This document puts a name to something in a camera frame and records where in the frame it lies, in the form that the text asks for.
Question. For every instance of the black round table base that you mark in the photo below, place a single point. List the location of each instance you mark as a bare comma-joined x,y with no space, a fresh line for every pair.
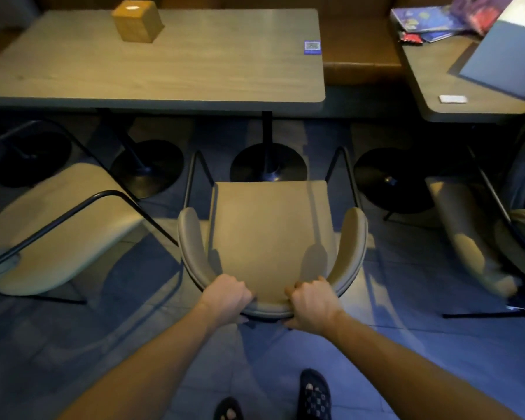
33,159
391,179
146,170
267,164

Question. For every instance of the person's dark patterned left shoe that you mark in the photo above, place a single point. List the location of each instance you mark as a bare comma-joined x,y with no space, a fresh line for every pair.
228,410

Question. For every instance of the person's dark patterned shoe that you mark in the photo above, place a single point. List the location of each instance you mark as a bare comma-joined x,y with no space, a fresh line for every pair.
228,410
314,395

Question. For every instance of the blue square sticker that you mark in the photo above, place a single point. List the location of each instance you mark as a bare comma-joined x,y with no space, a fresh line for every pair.
312,47

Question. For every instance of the person's right thumb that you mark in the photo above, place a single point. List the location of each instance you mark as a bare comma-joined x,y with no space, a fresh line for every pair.
293,323

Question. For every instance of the person's right hand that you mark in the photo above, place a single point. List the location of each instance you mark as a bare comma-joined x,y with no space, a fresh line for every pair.
317,307

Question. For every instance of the blue illustrated book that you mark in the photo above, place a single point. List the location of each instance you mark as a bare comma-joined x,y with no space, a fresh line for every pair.
424,18

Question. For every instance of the person's left hand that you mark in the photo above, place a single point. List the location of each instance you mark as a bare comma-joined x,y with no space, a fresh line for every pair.
225,297

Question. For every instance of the purple red magazine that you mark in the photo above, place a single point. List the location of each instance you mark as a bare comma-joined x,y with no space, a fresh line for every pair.
479,10

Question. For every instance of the person's right forearm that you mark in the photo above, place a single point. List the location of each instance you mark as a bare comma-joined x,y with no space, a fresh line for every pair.
402,371

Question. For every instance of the person's left forearm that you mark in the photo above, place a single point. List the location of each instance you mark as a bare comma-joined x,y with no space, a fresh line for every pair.
157,371

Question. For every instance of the small white card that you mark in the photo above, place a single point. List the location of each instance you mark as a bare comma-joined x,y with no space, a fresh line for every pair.
453,99

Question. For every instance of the person's dark patterned right shoe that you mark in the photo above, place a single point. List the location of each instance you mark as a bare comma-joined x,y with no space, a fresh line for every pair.
314,395

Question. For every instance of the person's left fingers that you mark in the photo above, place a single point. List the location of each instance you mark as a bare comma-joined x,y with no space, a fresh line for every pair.
241,293

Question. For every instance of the beige armchair with black legs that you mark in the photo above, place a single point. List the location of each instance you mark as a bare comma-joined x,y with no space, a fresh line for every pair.
48,223
463,223
267,236

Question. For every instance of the wooden tissue box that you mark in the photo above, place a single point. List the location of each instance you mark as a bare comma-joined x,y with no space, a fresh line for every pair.
138,20

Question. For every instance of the brown leather bench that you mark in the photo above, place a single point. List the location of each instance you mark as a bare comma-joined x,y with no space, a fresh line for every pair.
358,43

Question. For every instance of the red snack packet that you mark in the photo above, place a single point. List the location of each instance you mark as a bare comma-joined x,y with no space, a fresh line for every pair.
409,38

